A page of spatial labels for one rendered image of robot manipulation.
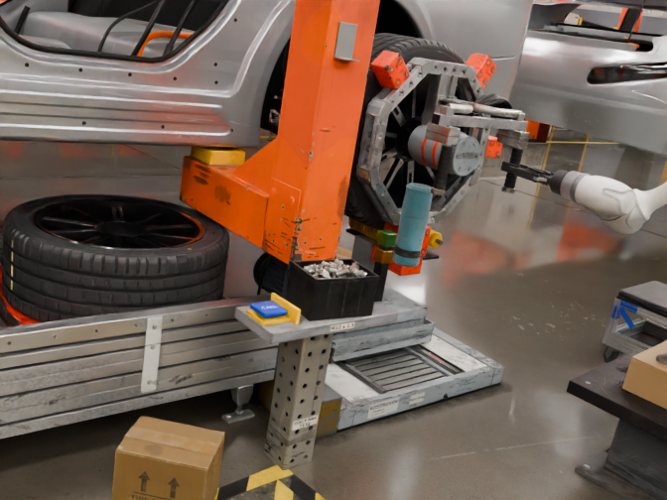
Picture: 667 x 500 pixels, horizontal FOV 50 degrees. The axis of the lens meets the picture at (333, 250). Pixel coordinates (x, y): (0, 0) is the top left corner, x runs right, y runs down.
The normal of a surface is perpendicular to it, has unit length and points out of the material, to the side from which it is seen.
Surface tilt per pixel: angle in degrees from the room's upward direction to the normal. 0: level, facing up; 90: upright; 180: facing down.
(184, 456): 0
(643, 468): 90
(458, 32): 90
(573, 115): 110
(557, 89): 89
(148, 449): 0
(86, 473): 0
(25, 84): 92
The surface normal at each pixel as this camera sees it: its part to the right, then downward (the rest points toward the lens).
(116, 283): 0.25, 0.33
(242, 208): -0.77, 0.07
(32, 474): 0.16, -0.94
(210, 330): 0.62, 0.33
